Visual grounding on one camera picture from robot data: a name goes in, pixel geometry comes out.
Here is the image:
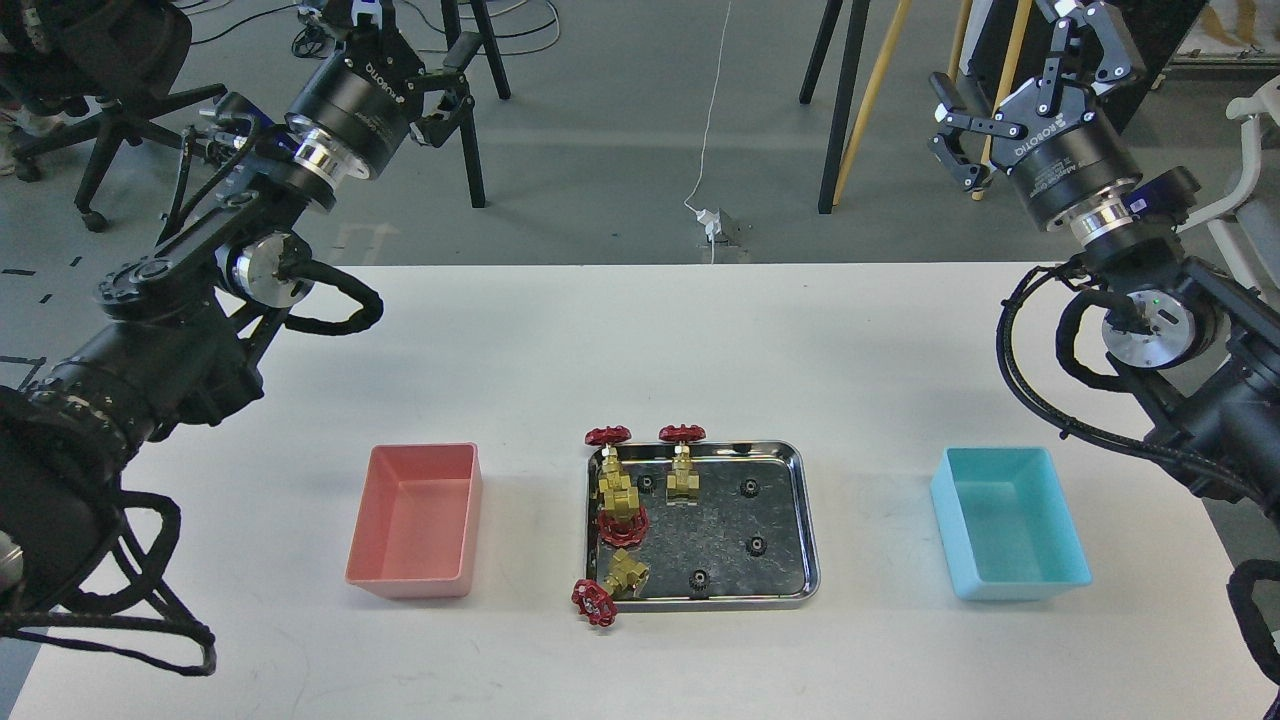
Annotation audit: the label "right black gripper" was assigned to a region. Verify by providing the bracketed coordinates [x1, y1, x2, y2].
[928, 0, 1147, 232]

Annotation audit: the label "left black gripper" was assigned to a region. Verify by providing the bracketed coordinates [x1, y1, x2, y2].
[285, 1, 483, 179]

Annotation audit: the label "brass valve red wheel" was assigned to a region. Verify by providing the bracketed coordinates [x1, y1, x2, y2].
[596, 505, 650, 548]

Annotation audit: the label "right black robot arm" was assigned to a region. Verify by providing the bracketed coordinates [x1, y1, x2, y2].
[931, 1, 1279, 521]

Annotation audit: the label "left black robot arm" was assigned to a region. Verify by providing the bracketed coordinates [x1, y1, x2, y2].
[1, 1, 509, 676]

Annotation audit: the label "blue plastic box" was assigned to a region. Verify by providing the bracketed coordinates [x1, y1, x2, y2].
[931, 447, 1093, 602]

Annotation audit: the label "pink plastic box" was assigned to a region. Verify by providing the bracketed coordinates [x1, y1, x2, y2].
[346, 443, 483, 600]

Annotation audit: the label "brass valve top left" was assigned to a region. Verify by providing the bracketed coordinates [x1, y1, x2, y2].
[584, 427, 641, 521]

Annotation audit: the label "brass valve top middle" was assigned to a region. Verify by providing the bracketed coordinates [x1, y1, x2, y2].
[658, 424, 707, 505]

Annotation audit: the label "brass valve bottom left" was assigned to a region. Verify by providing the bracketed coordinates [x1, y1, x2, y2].
[570, 550, 650, 626]

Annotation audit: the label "black gear bottom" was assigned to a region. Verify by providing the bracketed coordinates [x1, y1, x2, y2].
[687, 569, 710, 593]

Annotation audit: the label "black stand leg left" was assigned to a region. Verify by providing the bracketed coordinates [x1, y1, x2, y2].
[440, 1, 511, 209]

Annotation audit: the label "black stand leg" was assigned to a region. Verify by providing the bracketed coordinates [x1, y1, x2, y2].
[440, 1, 511, 209]
[797, 0, 870, 215]

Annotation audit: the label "wooden leg right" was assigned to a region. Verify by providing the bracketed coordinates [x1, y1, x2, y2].
[946, 0, 1033, 201]

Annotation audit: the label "wooden leg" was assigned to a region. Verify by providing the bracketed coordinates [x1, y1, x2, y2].
[946, 0, 1033, 201]
[832, 0, 913, 208]

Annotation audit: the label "black cabinet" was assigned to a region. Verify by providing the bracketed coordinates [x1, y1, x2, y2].
[1012, 1, 1207, 133]

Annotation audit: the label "wooden leg left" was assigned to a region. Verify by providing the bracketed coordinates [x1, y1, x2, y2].
[832, 0, 913, 208]

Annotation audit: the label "black stand leg right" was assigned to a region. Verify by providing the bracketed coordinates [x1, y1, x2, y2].
[797, 0, 870, 215]

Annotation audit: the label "black office chair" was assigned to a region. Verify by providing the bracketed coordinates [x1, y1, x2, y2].
[3, 1, 227, 232]

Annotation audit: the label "white power adapter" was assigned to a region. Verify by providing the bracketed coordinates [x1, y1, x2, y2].
[694, 208, 723, 245]

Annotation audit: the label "metal tray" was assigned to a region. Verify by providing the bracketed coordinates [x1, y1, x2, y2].
[582, 439, 820, 616]

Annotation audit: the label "black floor cables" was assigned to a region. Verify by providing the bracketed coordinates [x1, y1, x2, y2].
[170, 0, 561, 61]

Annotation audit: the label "white chair frame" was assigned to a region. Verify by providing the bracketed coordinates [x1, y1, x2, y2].
[1176, 77, 1279, 309]

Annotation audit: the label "white cable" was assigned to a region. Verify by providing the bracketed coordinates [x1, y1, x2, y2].
[684, 0, 733, 264]

